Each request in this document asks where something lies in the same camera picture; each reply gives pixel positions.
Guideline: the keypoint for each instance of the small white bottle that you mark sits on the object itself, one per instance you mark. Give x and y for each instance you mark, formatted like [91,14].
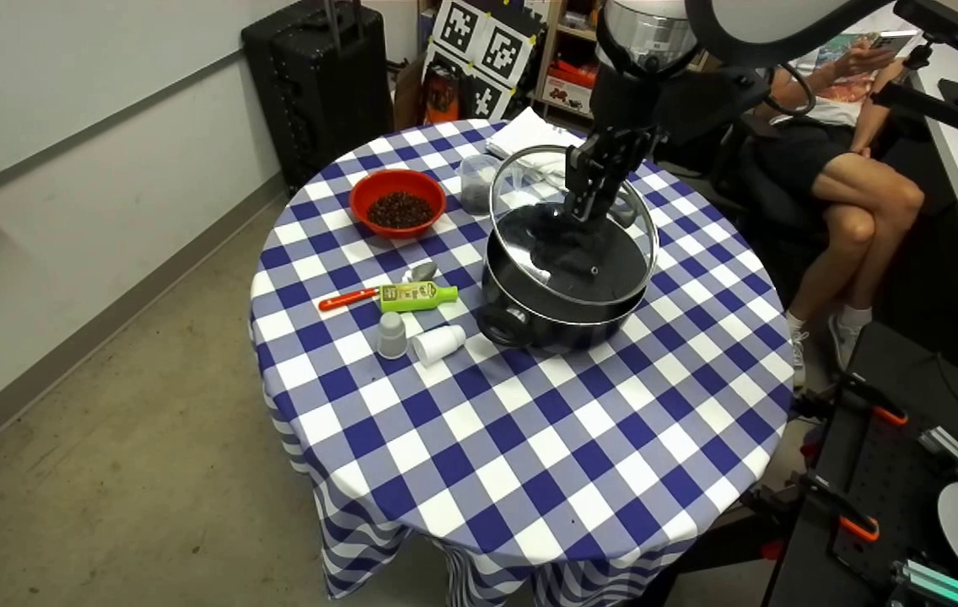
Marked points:
[391,338]

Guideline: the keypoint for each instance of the black cooking pot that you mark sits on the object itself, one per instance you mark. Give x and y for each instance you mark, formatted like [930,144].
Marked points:
[548,325]

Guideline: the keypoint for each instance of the wooden shelf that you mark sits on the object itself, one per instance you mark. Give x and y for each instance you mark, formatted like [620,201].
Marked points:
[570,57]

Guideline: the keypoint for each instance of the blue white checkered tablecloth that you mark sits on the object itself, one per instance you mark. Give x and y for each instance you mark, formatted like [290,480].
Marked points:
[523,451]

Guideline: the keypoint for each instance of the glass lid with black knob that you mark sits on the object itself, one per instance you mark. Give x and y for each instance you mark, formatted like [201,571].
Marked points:
[531,196]

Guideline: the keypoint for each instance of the smartphone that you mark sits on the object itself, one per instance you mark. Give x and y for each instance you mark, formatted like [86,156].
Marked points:
[902,38]

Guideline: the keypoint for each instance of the small orange object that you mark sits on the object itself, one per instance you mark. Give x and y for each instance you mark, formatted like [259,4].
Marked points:
[444,102]

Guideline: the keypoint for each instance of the white plastic cup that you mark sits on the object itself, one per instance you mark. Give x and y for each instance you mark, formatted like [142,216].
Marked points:
[440,343]

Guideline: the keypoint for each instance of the seated person in white shirt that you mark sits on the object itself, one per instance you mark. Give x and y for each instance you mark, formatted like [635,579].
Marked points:
[861,186]

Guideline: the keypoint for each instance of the folded white towel stack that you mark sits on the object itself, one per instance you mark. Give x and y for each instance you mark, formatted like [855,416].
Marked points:
[531,136]

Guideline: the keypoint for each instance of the silver spoon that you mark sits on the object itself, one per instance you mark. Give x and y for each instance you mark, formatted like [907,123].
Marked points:
[419,272]

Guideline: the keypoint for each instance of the green tube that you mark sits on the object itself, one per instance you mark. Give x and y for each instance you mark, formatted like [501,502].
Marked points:
[418,297]

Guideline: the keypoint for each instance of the red bowl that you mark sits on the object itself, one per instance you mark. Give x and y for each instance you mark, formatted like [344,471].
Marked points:
[372,180]

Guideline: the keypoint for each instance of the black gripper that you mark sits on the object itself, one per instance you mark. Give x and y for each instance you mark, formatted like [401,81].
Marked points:
[625,102]

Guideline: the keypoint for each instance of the black camera support bar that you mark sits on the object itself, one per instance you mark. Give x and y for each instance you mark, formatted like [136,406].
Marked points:
[939,113]

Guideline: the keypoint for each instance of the person's left hand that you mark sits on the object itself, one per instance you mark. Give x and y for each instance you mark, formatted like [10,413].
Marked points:
[877,57]

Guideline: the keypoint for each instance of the black white marker board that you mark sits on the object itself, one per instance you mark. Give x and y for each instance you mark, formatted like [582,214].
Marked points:
[483,45]

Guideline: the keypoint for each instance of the black stereo camera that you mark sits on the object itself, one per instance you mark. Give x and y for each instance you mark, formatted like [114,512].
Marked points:
[953,25]

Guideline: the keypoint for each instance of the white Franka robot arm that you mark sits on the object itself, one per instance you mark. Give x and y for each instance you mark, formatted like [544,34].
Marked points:
[771,23]

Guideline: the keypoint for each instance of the large black speaker box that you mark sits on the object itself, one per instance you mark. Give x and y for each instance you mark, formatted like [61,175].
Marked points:
[317,89]

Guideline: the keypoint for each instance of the dark brown beans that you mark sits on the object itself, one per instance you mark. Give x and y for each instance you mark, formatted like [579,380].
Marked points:
[401,211]

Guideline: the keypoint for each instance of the white sneaker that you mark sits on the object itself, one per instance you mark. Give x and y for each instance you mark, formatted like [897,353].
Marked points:
[798,355]

